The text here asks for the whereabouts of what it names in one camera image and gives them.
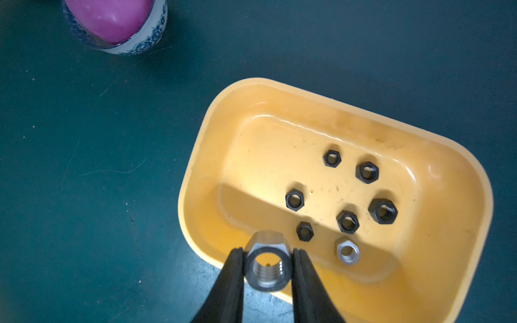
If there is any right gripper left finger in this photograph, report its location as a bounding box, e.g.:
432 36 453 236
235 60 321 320
192 248 244 323

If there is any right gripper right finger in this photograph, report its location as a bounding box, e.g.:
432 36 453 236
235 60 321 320
292 249 345 322

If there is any yellow plastic storage box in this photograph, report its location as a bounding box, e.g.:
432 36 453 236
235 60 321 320
178 78 494 322

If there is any purple ball in bowl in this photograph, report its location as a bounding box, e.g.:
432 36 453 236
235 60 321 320
61 0 168 55

